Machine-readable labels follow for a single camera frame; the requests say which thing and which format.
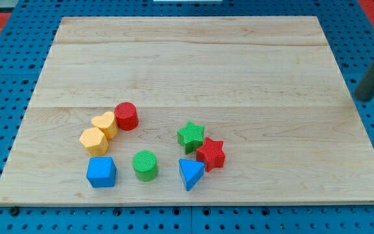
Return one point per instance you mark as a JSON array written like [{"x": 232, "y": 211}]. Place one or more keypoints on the blue triangle block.
[{"x": 191, "y": 172}]

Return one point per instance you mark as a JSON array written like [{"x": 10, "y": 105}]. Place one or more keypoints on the red star block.
[{"x": 211, "y": 154}]

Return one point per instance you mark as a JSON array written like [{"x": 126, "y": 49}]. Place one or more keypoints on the wooden board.
[{"x": 269, "y": 87}]

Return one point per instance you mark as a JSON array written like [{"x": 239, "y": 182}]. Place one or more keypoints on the green star block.
[{"x": 190, "y": 137}]

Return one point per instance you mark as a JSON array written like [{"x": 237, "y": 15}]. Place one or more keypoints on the green cylinder block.
[{"x": 145, "y": 165}]

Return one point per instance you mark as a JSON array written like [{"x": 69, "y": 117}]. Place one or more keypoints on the red cylinder block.
[{"x": 126, "y": 116}]

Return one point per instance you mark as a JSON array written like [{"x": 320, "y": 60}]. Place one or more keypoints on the yellow heart block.
[{"x": 106, "y": 123}]

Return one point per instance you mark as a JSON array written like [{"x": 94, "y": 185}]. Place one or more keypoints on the yellow hexagon block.
[{"x": 94, "y": 142}]

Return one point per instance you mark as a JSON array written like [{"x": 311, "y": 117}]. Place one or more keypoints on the blue cube block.
[{"x": 101, "y": 172}]

